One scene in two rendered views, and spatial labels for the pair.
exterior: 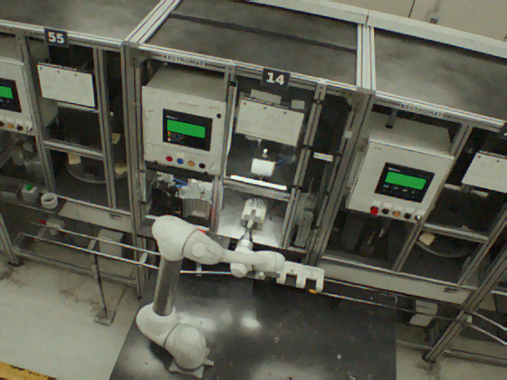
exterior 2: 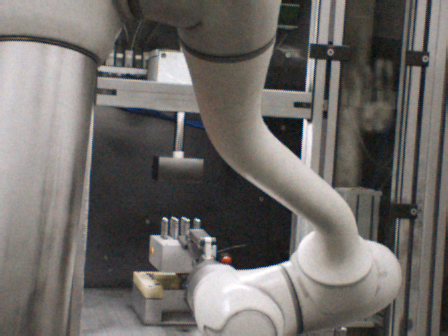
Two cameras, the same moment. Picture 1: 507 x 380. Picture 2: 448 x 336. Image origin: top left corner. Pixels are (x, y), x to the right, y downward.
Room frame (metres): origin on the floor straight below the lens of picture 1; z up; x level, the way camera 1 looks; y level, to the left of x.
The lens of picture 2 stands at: (0.55, 0.43, 1.28)
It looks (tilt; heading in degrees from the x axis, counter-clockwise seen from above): 3 degrees down; 341
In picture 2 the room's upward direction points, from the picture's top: 4 degrees clockwise
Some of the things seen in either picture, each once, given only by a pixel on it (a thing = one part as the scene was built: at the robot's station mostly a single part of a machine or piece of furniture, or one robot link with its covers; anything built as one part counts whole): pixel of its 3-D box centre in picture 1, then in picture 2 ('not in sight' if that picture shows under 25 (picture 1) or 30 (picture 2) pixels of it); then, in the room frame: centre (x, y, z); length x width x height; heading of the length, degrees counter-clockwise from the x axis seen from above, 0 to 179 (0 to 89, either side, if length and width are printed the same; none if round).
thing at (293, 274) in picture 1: (291, 276); not in sight; (1.75, -0.28, 0.84); 0.36 x 0.14 x 0.10; 87
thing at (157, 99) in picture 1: (188, 120); not in sight; (2.04, 0.42, 1.60); 0.42 x 0.29 x 0.46; 87
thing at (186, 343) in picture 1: (188, 344); not in sight; (1.20, 0.21, 0.85); 0.18 x 0.16 x 0.22; 65
